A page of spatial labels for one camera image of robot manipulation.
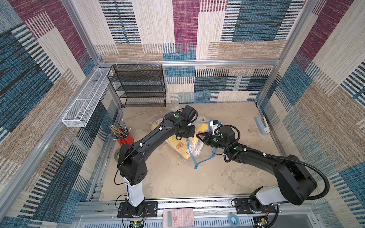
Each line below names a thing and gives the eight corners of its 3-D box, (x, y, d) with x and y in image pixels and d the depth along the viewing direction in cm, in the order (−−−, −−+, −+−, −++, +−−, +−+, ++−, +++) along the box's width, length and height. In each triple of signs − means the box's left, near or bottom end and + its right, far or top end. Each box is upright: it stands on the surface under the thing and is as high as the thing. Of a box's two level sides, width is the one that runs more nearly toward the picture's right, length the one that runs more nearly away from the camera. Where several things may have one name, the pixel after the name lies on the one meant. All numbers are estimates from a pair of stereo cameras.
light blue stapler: (261, 135, 103) (263, 132, 100) (255, 120, 112) (257, 116, 109) (269, 135, 103) (271, 132, 100) (262, 119, 112) (264, 116, 109)
